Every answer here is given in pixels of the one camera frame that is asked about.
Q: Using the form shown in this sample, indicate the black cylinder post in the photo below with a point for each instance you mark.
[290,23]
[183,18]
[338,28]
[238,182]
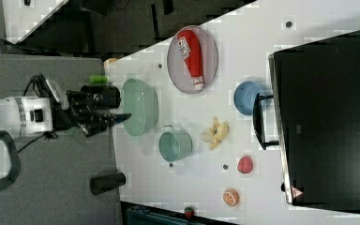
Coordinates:
[105,183]

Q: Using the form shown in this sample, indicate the teal bin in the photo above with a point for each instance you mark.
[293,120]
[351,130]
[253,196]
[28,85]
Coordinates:
[144,216]

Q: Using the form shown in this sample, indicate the blue bowl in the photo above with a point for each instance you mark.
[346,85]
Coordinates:
[244,97]

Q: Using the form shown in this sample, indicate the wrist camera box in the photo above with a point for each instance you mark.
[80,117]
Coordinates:
[58,94]

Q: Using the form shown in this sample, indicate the red toy strawberry fruit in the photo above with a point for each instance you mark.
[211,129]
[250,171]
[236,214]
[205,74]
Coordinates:
[245,165]

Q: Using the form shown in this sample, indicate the green cup with handle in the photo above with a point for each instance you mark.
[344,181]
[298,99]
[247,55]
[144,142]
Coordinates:
[174,144]

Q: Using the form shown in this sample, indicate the orange slice toy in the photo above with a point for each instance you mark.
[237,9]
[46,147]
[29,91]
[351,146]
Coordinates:
[231,197]

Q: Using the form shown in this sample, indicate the grey round plate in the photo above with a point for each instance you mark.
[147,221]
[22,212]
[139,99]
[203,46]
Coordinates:
[177,68]

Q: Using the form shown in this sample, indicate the green oval colander basket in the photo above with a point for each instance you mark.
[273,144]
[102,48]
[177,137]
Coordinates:
[141,101]

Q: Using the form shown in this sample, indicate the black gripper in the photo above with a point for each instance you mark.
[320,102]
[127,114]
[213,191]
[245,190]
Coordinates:
[80,109]

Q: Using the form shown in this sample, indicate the black toaster oven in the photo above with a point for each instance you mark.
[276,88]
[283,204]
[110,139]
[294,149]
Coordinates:
[313,117]

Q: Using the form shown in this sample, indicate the red ketchup bottle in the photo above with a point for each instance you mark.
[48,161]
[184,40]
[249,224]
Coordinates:
[190,49]

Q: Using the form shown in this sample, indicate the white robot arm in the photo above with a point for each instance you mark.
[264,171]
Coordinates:
[45,152]

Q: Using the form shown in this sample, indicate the black cylinder cup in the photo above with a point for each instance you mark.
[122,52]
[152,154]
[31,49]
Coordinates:
[106,97]

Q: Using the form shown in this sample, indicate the green marker cylinder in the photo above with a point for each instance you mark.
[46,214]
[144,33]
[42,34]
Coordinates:
[96,79]

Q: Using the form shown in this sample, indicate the small red strawberry toy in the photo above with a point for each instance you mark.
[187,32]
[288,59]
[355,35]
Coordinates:
[189,212]

